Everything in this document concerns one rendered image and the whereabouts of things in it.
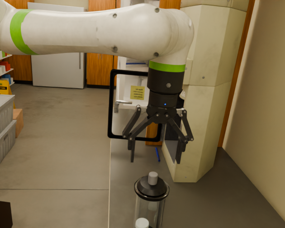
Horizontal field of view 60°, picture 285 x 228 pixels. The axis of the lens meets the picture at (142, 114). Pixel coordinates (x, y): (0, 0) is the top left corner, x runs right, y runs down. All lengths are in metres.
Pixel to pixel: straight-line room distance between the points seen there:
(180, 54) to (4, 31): 0.44
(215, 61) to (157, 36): 0.59
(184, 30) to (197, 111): 0.55
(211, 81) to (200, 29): 0.21
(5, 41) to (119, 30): 0.36
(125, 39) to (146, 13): 0.06
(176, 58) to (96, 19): 0.20
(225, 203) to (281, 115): 0.46
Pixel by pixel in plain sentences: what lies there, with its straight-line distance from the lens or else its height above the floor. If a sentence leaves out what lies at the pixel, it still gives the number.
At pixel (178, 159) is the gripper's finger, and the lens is 0.74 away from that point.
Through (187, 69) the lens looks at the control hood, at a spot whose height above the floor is 1.47.
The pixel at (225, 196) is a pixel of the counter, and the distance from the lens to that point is 1.22.
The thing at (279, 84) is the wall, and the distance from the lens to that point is 1.27.
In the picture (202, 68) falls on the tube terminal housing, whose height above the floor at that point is 1.48.
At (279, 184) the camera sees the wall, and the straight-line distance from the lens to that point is 1.27.
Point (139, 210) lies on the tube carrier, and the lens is 0.81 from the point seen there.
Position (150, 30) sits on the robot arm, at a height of 1.62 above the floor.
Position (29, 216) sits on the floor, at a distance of 2.47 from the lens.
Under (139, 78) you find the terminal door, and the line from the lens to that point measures 1.32.
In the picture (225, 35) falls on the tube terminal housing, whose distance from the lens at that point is 1.04.
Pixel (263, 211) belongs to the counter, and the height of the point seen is 0.94.
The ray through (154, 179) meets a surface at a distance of 0.76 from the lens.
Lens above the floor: 1.63
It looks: 20 degrees down
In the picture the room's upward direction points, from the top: 5 degrees clockwise
